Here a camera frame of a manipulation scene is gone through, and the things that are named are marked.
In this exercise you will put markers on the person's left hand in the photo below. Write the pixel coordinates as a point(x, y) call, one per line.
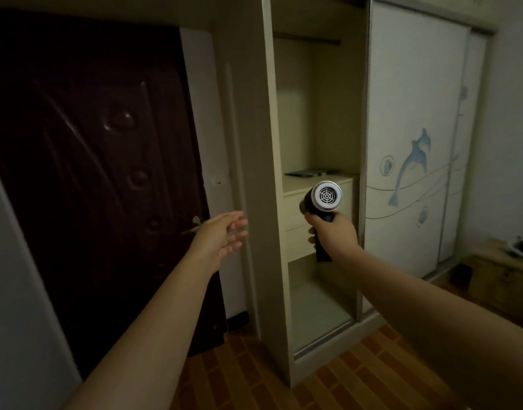
point(215, 239)

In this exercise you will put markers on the person's right hand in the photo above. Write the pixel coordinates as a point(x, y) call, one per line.
point(334, 236)

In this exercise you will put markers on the person's left middle finger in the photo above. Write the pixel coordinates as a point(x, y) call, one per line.
point(237, 234)

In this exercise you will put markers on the person's left thumb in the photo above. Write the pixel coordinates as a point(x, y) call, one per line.
point(228, 215)

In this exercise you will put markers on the person's right thumb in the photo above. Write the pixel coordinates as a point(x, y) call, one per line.
point(315, 218)

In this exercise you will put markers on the dark blue hair dryer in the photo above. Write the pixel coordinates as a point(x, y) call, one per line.
point(324, 204)

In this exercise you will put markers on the person's right forearm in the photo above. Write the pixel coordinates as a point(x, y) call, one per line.
point(441, 324)

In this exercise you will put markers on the person's left forearm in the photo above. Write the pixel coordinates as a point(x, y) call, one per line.
point(146, 341)

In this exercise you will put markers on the cream wardrobe drawer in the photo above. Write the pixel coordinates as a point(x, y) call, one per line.
point(298, 243)
point(295, 207)

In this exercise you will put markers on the cream wooden wardrobe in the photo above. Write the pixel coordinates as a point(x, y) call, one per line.
point(330, 183)

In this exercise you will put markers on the flat grey tablet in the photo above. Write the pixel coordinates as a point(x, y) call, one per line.
point(310, 172)

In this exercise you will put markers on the white dolphin print sliding door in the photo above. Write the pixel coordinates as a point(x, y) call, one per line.
point(409, 157)

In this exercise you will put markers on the dark brown embossed door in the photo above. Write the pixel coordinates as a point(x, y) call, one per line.
point(95, 183)

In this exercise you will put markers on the white sliding wardrobe door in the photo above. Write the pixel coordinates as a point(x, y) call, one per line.
point(462, 149)

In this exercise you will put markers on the wooden bedside cabinet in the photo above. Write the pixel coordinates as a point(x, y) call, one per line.
point(496, 281)

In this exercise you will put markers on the wardrobe hanging rail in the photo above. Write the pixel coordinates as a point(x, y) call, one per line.
point(306, 38)

